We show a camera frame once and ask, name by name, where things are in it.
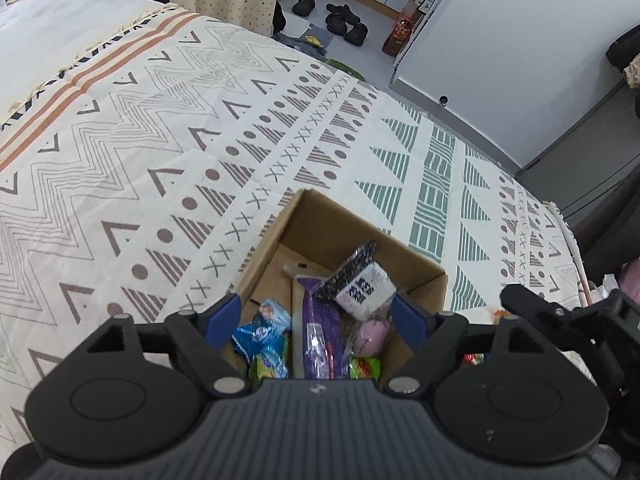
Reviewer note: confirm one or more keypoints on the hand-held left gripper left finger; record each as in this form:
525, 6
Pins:
222, 321

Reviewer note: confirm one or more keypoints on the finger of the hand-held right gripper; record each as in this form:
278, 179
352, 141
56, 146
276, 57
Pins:
532, 305

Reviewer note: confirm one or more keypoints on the white cake packet black pattern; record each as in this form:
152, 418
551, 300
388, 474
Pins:
362, 285

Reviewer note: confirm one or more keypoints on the beige hanging garment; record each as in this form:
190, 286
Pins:
632, 74

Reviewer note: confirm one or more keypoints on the green snack packet red print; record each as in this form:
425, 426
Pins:
365, 367

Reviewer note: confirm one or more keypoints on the black chair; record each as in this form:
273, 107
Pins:
610, 220

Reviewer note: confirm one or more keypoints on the purple snack bar packet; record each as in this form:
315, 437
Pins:
320, 325

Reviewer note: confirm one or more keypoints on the white cloth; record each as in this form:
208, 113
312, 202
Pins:
602, 287

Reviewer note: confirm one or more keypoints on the black hanging jacket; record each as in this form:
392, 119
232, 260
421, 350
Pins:
625, 50

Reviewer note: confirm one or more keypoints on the large green snack packet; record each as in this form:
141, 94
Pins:
272, 362

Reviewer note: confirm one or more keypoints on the clear packet orange snack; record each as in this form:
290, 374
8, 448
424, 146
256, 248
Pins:
473, 359

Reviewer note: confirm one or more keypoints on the blue snack packet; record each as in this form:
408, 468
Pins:
262, 327

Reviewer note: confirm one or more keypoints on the white paper sheet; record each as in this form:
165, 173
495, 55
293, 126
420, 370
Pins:
296, 26

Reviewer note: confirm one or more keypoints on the pink egg snack packet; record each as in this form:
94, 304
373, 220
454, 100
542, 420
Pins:
370, 335

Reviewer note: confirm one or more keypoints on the yellow floor packet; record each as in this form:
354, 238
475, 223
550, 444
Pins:
311, 40

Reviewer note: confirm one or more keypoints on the blue denim cloth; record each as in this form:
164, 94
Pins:
300, 47

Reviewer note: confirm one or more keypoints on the black shoe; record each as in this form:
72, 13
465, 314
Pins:
303, 6
347, 11
356, 35
336, 24

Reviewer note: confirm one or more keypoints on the brown cardboard box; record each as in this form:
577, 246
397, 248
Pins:
325, 220

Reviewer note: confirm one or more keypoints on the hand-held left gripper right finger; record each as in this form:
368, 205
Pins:
411, 321

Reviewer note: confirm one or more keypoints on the white wardrobe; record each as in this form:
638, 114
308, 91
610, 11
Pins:
510, 50

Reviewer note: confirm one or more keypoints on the brown paper bag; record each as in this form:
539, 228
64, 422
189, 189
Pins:
411, 8

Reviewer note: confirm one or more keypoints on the red drink bottle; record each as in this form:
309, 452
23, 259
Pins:
398, 35

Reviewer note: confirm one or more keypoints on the white bed sheet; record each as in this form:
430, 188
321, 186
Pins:
65, 30

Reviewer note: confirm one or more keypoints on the geometric printed blanket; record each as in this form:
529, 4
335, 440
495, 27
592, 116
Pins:
150, 160

